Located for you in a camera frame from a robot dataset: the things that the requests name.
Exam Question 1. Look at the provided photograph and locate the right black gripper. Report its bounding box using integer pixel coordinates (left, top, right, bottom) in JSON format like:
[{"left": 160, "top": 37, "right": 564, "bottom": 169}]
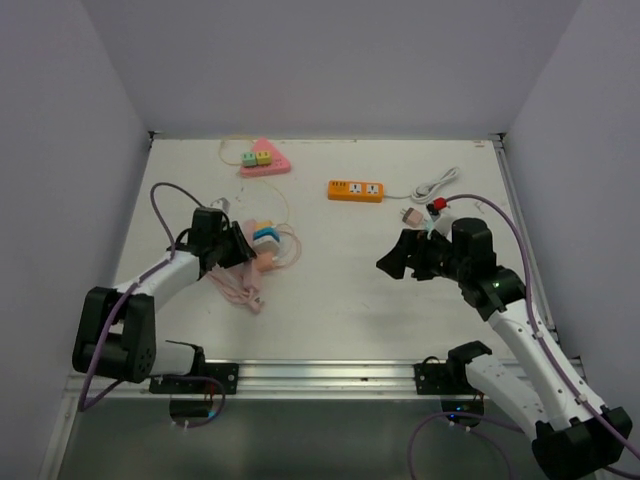
[{"left": 376, "top": 228, "right": 468, "bottom": 282}]

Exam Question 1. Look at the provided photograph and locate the pink plug charger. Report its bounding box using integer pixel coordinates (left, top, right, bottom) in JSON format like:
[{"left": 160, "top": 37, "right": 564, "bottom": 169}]
[{"left": 400, "top": 207, "right": 424, "bottom": 228}]

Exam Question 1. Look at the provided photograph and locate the peach USB charger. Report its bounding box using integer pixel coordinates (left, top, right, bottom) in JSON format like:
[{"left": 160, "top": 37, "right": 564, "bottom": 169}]
[{"left": 255, "top": 252, "right": 278, "bottom": 273}]

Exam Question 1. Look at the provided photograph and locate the pink long power strip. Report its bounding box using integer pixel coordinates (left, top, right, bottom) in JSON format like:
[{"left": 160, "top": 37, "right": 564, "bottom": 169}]
[{"left": 242, "top": 219, "right": 262, "bottom": 314}]

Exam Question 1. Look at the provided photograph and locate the orange power strip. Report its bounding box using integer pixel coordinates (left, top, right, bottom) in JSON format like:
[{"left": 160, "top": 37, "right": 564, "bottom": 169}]
[{"left": 327, "top": 180, "right": 384, "bottom": 203}]

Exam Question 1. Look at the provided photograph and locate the teal plug charger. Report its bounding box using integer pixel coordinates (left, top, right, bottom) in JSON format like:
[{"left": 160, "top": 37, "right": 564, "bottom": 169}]
[{"left": 424, "top": 223, "right": 435, "bottom": 237}]

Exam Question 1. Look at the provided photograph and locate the blue plug adapter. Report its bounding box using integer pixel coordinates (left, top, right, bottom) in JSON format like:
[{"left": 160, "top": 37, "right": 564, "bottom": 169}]
[{"left": 253, "top": 226, "right": 280, "bottom": 243}]

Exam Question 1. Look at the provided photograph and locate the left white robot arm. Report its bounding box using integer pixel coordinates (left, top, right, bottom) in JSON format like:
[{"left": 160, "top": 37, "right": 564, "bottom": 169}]
[{"left": 72, "top": 207, "right": 255, "bottom": 393}]

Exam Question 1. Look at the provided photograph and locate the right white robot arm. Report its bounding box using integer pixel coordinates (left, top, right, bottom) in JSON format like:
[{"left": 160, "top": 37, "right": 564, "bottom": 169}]
[{"left": 376, "top": 218, "right": 633, "bottom": 479}]

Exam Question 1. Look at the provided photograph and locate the green USB charger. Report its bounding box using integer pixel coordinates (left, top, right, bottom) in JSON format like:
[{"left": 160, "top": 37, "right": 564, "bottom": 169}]
[{"left": 242, "top": 152, "right": 257, "bottom": 167}]

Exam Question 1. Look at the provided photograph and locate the yellow USB charger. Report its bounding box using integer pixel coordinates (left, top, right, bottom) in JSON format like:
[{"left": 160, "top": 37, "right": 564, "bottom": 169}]
[{"left": 255, "top": 150, "right": 273, "bottom": 166}]

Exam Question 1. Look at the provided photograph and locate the pink triangular power strip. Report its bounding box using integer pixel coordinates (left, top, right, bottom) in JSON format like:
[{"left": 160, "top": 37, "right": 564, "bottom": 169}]
[{"left": 239, "top": 137, "right": 291, "bottom": 178}]

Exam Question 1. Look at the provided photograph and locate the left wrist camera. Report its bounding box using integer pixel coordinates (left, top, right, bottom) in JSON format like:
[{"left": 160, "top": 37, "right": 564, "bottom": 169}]
[{"left": 209, "top": 197, "right": 230, "bottom": 214}]

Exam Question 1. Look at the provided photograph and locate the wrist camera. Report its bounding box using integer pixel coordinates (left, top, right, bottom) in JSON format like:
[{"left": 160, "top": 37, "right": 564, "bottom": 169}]
[
  {"left": 209, "top": 197, "right": 230, "bottom": 214},
  {"left": 425, "top": 197, "right": 454, "bottom": 237}
]

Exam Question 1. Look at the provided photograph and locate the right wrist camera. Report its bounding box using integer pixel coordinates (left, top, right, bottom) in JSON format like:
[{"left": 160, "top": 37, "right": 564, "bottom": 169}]
[{"left": 425, "top": 197, "right": 454, "bottom": 237}]

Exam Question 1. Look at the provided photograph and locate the pink thin charging cable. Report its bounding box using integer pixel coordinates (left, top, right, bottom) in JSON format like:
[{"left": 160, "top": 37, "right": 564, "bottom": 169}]
[{"left": 272, "top": 223, "right": 304, "bottom": 269}]

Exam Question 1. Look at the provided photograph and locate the white power cord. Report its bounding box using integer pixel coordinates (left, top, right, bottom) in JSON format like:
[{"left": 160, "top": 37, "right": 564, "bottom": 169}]
[{"left": 383, "top": 166, "right": 461, "bottom": 204}]

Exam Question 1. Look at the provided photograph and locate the yellow charging cable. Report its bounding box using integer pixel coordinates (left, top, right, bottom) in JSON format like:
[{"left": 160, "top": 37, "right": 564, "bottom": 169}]
[{"left": 217, "top": 135, "right": 292, "bottom": 226}]

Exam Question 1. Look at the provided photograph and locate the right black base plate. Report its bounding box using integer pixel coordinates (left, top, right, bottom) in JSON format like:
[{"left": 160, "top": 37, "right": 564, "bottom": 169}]
[{"left": 413, "top": 356, "right": 477, "bottom": 396}]

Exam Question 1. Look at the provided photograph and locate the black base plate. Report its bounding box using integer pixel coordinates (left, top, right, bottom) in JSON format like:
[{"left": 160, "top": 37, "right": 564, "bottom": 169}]
[
  {"left": 413, "top": 356, "right": 477, "bottom": 396},
  {"left": 149, "top": 362, "right": 239, "bottom": 395}
]

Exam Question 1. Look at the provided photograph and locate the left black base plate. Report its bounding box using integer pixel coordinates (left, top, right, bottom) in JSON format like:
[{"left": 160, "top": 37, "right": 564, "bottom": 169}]
[{"left": 149, "top": 362, "right": 239, "bottom": 395}]

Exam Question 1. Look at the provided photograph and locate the aluminium rail frame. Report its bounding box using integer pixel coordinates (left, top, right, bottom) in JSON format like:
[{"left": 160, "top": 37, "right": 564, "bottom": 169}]
[{"left": 64, "top": 356, "right": 591, "bottom": 399}]

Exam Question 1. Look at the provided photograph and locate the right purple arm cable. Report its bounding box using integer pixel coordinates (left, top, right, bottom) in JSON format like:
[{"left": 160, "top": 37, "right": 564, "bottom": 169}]
[{"left": 405, "top": 193, "right": 640, "bottom": 480}]

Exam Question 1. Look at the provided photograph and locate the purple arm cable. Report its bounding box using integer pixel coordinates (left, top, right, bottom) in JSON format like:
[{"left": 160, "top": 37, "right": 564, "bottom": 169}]
[
  {"left": 405, "top": 193, "right": 640, "bottom": 480},
  {"left": 78, "top": 182, "right": 227, "bottom": 429}
]

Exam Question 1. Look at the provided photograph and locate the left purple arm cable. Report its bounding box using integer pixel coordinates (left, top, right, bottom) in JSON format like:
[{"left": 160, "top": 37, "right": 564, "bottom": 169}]
[{"left": 78, "top": 182, "right": 227, "bottom": 429}]

